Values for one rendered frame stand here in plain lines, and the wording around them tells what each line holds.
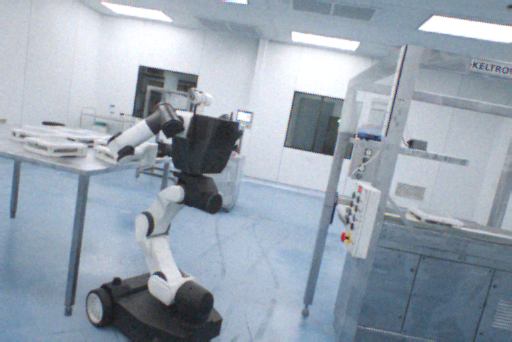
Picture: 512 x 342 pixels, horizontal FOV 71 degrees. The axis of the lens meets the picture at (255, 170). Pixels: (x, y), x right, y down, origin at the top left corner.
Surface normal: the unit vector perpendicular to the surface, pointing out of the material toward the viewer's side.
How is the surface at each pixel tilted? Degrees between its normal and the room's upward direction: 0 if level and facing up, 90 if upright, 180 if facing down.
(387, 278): 90
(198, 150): 90
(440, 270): 90
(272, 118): 90
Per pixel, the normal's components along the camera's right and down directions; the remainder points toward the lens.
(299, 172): -0.13, 0.11
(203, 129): -0.60, 0.00
